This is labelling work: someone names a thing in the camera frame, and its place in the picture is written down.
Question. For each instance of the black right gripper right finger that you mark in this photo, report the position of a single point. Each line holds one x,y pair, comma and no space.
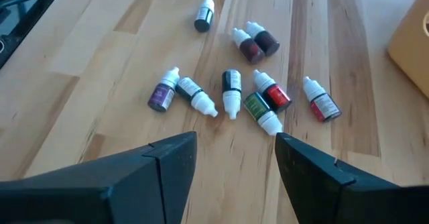
335,197

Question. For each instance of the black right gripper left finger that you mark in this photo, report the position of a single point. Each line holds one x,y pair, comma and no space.
100,194

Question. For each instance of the small pink food colouring bottle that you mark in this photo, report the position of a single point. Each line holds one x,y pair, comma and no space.
323,105

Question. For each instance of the small green food colouring bottle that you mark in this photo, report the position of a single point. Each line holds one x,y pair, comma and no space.
259,110

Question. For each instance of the small purple food colouring bottle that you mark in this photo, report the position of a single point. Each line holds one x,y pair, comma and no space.
162,95

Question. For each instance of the small red food colouring bottle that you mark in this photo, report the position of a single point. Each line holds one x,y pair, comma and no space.
276,95

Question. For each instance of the small dark white-labelled colouring bottle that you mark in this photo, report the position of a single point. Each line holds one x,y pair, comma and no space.
194,95

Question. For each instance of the small black food colouring bottle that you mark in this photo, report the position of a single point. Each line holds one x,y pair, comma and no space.
232,90
203,16

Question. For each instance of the small brownish-red food colouring bottle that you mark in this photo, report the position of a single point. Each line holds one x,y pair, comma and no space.
249,48

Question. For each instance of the small maroon food colouring bottle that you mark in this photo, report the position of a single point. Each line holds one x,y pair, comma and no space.
264,39

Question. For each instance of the yellow plastic bin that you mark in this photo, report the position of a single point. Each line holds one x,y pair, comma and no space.
412,49

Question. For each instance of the black aluminium table frame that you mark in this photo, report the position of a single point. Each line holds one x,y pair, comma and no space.
33,17

